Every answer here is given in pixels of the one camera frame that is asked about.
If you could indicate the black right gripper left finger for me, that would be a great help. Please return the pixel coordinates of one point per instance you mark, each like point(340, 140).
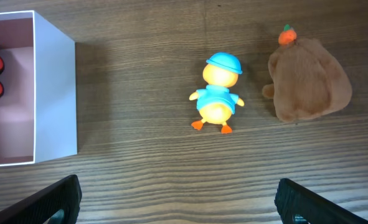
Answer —
point(57, 203)

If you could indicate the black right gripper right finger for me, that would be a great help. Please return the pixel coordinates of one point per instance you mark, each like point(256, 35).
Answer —
point(296, 204)

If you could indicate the white cardboard box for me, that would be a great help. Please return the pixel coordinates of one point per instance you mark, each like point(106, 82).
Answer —
point(38, 108)

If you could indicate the brown plush capybara toy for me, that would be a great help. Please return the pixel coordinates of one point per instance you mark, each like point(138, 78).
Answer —
point(308, 81)

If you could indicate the yellow duck toy blue hat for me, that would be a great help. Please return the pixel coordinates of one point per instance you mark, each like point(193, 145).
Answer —
point(215, 103)

